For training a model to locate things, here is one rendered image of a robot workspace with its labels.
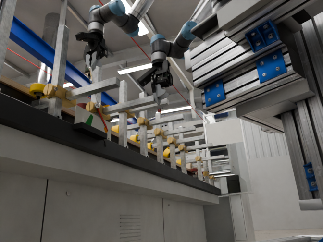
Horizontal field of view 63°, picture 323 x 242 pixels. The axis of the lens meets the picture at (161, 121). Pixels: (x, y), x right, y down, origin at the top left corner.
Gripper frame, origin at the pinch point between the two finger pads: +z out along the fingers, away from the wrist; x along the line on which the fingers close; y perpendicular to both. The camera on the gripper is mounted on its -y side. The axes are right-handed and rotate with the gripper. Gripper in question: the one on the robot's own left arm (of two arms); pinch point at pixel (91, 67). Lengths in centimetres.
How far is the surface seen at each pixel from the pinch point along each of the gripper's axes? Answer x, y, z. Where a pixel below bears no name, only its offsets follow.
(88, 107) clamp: 8.4, 10.0, 13.5
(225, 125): -12, 266, -56
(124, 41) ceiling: 247, 421, -401
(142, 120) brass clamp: 6, 60, 4
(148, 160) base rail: 4, 62, 30
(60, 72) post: 6.1, -11.3, 6.9
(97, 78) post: 6.4, 12.8, -2.8
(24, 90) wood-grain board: 26.7, -11.0, 9.6
